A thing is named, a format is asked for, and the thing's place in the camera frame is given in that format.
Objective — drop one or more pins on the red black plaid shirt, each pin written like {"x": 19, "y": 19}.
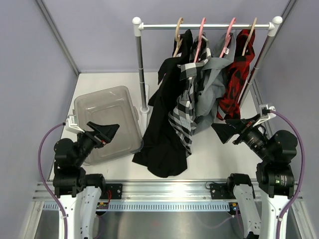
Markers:
{"x": 236, "y": 73}

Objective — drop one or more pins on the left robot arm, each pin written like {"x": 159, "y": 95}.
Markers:
{"x": 77, "y": 192}

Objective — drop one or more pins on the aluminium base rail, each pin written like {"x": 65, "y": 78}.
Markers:
{"x": 154, "y": 191}

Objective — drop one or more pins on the grey shirt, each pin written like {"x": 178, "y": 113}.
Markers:
{"x": 213, "y": 84}

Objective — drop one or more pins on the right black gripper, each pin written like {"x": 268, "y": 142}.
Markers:
{"x": 226, "y": 131}

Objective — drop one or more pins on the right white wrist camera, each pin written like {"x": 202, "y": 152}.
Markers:
{"x": 266, "y": 113}

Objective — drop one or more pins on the clear plastic bin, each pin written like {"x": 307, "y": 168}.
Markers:
{"x": 105, "y": 107}

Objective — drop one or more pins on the black white checkered shirt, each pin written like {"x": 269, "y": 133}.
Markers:
{"x": 182, "y": 117}

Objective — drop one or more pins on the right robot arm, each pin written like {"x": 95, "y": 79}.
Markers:
{"x": 273, "y": 173}

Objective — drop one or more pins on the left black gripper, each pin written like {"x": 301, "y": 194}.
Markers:
{"x": 104, "y": 133}

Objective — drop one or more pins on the metal clothes rack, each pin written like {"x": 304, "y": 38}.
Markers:
{"x": 272, "y": 27}

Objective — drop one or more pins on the beige hanger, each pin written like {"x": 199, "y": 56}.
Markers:
{"x": 177, "y": 38}
{"x": 249, "y": 36}

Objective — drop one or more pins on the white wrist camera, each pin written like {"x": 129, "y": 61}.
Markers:
{"x": 266, "y": 113}
{"x": 71, "y": 124}

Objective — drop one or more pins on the pink hanger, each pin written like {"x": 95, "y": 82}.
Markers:
{"x": 199, "y": 39}
{"x": 227, "y": 38}

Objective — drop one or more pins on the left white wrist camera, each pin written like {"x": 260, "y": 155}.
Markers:
{"x": 71, "y": 124}

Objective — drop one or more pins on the slotted cable duct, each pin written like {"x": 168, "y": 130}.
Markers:
{"x": 165, "y": 207}

